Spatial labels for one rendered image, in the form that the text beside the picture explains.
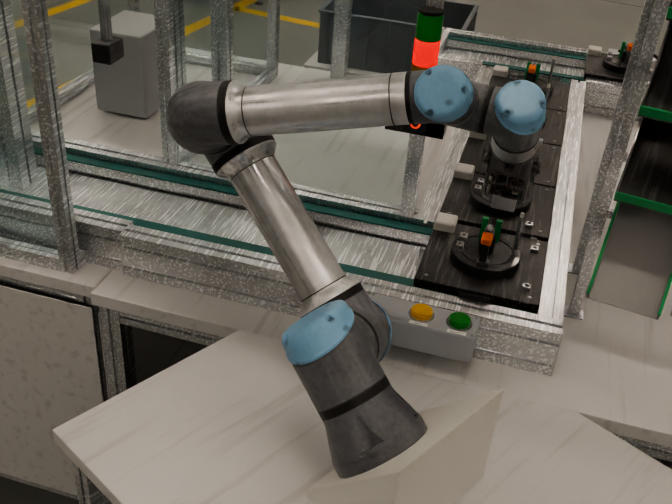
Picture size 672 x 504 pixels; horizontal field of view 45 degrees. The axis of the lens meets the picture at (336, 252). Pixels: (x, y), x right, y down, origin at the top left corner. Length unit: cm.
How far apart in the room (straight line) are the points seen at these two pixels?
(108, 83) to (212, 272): 94
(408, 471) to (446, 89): 51
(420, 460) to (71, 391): 105
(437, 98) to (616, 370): 74
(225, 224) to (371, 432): 77
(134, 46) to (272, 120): 119
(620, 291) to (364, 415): 62
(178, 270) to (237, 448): 46
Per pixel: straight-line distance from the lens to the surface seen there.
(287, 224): 132
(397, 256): 173
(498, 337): 154
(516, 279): 162
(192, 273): 166
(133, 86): 239
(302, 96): 118
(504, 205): 155
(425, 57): 160
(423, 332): 147
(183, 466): 134
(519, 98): 124
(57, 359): 193
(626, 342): 173
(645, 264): 160
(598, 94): 274
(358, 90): 116
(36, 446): 219
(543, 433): 147
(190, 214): 184
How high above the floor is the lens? 186
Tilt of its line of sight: 33 degrees down
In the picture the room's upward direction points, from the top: 4 degrees clockwise
